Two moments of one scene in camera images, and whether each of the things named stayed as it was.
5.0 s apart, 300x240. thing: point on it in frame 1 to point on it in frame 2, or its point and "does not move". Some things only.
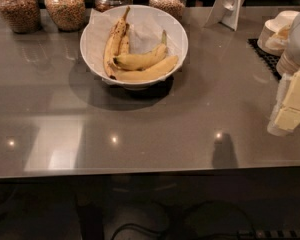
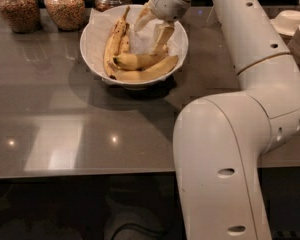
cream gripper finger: (288, 120) to (164, 36)
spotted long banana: (113, 44) does not move
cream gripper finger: (298, 95) to (147, 14)
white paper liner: (146, 27) does not move
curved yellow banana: (144, 59) does not move
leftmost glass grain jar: (20, 6) does not move
